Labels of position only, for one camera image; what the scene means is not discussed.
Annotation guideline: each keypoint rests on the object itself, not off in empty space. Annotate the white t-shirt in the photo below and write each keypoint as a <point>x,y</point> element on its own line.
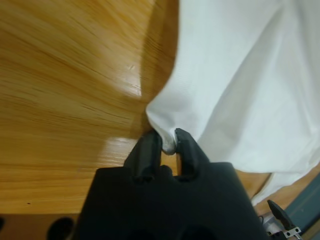
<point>237,75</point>

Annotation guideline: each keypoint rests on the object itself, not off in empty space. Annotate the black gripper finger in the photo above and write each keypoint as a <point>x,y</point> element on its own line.
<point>146,157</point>
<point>190,157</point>

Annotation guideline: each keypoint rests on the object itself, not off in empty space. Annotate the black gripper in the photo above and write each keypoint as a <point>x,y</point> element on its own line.
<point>291,232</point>

